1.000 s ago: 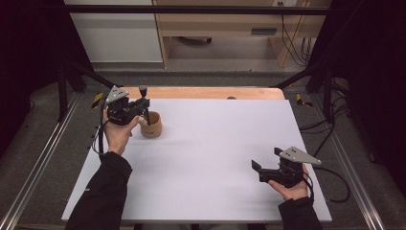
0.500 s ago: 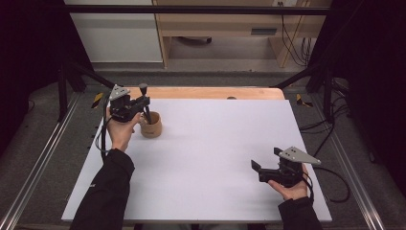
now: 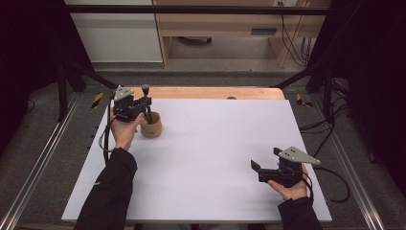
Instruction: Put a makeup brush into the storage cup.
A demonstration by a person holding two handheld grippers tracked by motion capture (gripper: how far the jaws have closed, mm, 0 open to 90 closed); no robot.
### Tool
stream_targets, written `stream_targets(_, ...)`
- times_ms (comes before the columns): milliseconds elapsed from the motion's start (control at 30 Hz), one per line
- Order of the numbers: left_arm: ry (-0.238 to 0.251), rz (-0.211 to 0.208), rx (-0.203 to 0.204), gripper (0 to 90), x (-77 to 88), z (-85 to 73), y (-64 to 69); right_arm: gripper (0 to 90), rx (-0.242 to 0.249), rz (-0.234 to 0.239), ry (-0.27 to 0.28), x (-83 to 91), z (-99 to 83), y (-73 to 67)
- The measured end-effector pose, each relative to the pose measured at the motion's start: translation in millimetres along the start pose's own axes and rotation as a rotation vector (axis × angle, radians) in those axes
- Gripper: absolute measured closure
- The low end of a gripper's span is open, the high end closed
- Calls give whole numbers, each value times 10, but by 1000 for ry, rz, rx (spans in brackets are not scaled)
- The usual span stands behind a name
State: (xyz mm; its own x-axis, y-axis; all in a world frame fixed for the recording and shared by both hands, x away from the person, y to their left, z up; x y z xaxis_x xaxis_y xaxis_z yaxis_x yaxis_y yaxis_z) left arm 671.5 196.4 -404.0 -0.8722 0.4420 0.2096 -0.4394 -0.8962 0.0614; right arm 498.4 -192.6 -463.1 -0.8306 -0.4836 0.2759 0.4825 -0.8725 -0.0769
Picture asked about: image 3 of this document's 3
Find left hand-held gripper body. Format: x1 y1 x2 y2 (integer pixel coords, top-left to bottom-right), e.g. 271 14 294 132
112 84 143 124

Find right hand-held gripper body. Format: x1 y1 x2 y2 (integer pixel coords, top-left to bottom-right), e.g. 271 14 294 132
258 146 322 189

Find black handled makeup brush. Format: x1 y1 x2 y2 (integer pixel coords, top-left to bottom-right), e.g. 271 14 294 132
141 83 154 126

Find tan brush holder cup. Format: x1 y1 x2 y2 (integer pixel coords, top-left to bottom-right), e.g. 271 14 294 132
139 111 163 139

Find person's left hand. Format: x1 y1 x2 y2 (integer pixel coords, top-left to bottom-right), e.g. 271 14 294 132
109 106 147 151

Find person's right hand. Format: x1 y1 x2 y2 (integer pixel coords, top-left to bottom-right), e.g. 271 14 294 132
267 164 310 201

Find white board sheet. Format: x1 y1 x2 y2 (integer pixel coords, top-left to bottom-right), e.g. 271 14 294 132
60 98 333 223

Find white cabinet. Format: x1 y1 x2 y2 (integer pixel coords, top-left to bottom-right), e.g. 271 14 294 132
63 0 164 63

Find black curtain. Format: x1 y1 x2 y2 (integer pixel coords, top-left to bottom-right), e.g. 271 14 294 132
305 0 406 199
0 0 94 154

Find light wooden desk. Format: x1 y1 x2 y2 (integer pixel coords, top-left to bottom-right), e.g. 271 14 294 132
152 0 333 69

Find yellow-handled tool left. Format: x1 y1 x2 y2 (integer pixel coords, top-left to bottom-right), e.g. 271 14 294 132
91 92 104 109

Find yellow-handled tool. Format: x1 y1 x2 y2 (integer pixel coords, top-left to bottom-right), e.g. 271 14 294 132
295 93 314 108
91 92 104 109

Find left hand-held gripper cable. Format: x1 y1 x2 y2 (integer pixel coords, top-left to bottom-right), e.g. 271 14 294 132
99 97 118 166

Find hand-held gripper cable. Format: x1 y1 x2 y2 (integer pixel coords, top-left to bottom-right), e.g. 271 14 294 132
99 97 118 166
301 165 351 204

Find right hand-held gripper cable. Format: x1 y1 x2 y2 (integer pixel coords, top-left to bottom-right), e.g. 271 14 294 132
301 165 351 204

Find black floor cables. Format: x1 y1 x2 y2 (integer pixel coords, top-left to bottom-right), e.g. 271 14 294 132
300 80 350 157

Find aluminium floor rail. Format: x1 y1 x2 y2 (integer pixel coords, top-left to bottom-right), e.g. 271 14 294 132
0 92 82 230
310 95 386 230

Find yellow-handled tool right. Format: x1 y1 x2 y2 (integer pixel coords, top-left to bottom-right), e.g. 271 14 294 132
295 93 314 108

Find black metal frame stand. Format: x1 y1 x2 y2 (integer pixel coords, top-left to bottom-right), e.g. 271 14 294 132
271 61 336 124
56 60 124 123

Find black horizontal frame bar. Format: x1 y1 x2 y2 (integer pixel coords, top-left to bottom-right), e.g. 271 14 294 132
63 5 331 16

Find hanging black cables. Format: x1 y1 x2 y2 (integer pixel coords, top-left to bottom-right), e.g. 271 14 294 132
280 2 314 67

